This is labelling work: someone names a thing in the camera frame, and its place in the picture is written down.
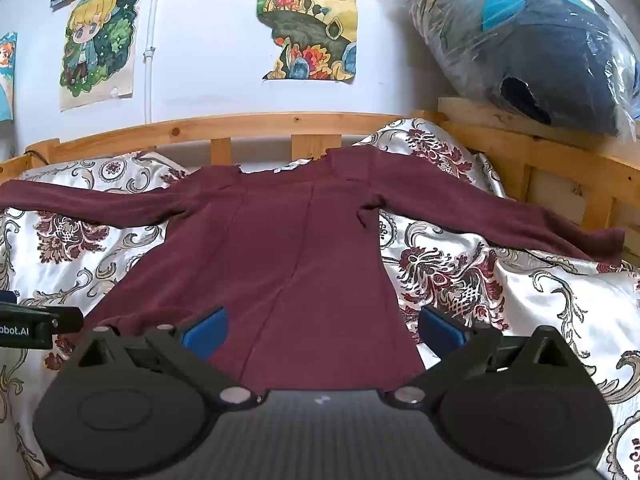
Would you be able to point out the maroon long-sleeved top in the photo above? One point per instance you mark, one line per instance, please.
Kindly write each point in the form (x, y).
(280, 260)

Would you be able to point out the blond cartoon figure wall poster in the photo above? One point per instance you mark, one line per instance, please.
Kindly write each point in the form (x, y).
(97, 45)

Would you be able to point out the white floral bed cover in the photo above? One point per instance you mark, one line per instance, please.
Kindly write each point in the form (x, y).
(525, 285)

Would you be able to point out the blue cartoon wall poster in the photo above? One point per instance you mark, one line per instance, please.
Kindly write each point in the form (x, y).
(7, 75)

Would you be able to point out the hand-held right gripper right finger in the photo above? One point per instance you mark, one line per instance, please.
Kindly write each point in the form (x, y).
(441, 332)

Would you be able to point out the blue plush in plastic bag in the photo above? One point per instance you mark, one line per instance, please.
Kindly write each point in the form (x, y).
(550, 50)

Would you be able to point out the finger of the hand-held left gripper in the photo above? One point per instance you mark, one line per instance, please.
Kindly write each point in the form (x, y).
(69, 320)

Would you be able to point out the colourful landscape wall poster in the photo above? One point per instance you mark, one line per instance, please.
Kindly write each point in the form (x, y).
(310, 20)

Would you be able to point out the wooden bed frame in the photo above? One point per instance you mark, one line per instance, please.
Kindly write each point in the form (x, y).
(250, 125)

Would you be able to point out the white wall pipe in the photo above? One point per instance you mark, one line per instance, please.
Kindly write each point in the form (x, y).
(151, 45)

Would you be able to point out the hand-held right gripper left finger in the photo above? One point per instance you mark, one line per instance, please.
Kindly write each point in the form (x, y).
(206, 332)

